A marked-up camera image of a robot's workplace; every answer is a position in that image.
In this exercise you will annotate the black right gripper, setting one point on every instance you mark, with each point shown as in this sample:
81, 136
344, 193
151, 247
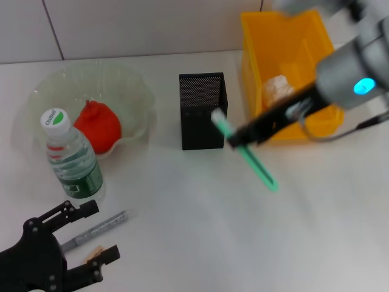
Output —
288, 115

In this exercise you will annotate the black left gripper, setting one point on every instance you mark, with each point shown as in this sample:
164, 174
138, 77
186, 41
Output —
30, 264

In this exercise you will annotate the green utility knife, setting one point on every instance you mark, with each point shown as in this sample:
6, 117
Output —
258, 167

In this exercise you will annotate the white paper ball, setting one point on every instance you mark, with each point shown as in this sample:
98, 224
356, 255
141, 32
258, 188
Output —
275, 88

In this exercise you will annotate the clear green-label water bottle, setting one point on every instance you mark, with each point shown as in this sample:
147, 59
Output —
73, 158

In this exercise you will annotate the orange fruit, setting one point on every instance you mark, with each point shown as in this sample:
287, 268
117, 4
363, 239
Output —
101, 130

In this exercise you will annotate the gray marker pen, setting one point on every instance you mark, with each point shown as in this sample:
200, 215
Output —
100, 226

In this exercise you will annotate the tan eraser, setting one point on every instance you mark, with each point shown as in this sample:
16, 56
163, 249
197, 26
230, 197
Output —
95, 252

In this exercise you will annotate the black mesh pen holder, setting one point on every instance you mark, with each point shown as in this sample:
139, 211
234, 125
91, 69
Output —
197, 127

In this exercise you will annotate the green glass fruit plate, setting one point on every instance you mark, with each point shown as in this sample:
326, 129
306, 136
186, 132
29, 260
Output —
127, 91

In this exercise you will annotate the yellow plastic bin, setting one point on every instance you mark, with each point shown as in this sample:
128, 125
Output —
267, 45

